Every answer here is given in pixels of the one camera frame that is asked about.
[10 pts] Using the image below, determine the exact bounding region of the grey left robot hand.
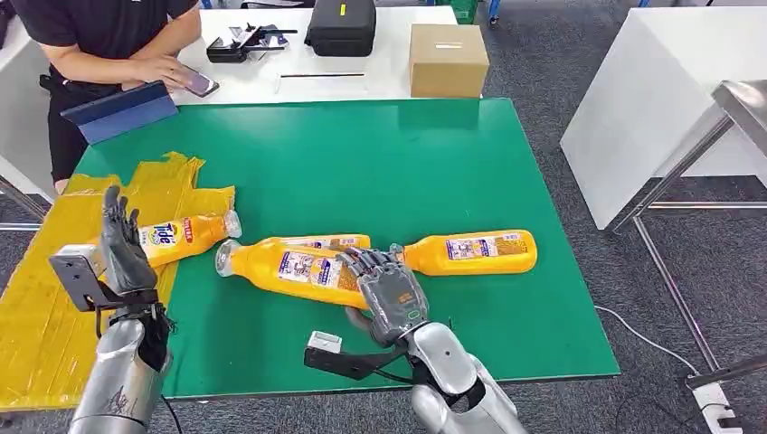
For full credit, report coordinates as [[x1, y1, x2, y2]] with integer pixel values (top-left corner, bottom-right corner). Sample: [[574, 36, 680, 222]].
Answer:
[[99, 185, 161, 299]]

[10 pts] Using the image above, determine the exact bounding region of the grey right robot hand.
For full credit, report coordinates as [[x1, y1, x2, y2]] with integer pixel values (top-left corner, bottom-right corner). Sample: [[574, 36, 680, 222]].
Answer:
[[335, 245, 431, 349]]

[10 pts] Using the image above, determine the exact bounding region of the person's right hand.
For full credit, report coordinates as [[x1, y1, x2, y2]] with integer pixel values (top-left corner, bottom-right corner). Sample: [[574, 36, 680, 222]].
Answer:
[[128, 53, 194, 92]]

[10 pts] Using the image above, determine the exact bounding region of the smartphone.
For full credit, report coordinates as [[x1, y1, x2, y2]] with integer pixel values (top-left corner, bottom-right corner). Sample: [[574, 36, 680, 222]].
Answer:
[[179, 64, 221, 99]]

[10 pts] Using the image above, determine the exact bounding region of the blue tablet case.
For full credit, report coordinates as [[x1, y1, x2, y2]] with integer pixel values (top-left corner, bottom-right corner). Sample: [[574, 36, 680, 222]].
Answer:
[[60, 80, 180, 146]]

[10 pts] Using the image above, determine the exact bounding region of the orange drink bottle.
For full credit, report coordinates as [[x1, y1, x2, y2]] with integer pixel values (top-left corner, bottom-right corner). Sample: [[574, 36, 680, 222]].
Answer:
[[214, 239, 373, 311], [389, 229, 539, 278], [136, 209, 242, 269], [254, 233, 373, 253]]

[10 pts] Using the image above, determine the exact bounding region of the person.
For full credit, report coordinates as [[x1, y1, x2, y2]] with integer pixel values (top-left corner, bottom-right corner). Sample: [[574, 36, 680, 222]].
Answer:
[[10, 0, 204, 196]]

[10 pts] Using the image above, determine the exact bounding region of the yellow plastic sheet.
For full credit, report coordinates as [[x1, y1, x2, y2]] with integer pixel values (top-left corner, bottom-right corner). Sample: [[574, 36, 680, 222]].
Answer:
[[0, 151, 236, 413]]

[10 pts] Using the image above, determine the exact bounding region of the green table mat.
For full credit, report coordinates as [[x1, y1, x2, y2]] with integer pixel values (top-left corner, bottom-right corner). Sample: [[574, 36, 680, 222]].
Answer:
[[74, 99, 621, 400]]

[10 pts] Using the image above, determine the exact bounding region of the pale grey desk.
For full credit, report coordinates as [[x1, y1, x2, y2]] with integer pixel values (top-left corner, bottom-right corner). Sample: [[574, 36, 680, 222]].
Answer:
[[0, 30, 58, 231]]

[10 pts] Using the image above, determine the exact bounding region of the black carrying case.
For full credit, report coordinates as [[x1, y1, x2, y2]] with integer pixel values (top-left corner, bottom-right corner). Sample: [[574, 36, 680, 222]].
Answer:
[[304, 0, 377, 58]]

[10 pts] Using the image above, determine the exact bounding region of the brown cardboard box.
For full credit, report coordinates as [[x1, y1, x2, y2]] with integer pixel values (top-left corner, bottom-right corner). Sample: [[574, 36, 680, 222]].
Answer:
[[409, 24, 491, 100]]

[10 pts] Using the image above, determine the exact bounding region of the green crate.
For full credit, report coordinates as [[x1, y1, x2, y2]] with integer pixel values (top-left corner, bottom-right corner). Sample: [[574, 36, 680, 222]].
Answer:
[[449, 0, 480, 25]]

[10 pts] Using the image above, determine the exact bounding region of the white power strip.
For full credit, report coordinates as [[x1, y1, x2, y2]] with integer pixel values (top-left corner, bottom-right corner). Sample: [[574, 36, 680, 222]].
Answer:
[[692, 382, 744, 434]]

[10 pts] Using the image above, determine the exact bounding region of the steel bench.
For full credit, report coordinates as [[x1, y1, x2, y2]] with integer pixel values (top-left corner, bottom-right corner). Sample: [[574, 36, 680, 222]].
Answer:
[[605, 79, 767, 391]]

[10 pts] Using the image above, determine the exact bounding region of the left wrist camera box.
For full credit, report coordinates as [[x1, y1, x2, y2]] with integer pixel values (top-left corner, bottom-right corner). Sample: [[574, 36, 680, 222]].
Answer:
[[49, 244, 112, 313]]

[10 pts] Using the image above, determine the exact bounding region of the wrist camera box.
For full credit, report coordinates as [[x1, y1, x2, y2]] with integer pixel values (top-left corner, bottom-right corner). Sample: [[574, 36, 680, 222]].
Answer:
[[303, 331, 412, 382], [49, 244, 112, 313]]

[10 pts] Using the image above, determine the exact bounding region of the black device with handles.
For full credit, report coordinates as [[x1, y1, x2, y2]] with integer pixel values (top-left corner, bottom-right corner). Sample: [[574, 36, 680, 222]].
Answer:
[[205, 24, 299, 65]]

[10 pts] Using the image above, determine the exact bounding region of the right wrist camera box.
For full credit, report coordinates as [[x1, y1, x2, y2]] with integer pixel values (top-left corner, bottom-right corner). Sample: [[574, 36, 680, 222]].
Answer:
[[303, 331, 412, 382]]

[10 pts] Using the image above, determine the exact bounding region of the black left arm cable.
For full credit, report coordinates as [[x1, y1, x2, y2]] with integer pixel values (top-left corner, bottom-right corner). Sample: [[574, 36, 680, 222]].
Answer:
[[160, 395, 185, 434]]

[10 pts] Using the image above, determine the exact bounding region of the white floor cable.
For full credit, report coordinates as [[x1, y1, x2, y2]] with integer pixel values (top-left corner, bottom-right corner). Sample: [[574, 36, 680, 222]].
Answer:
[[594, 305, 701, 377]]

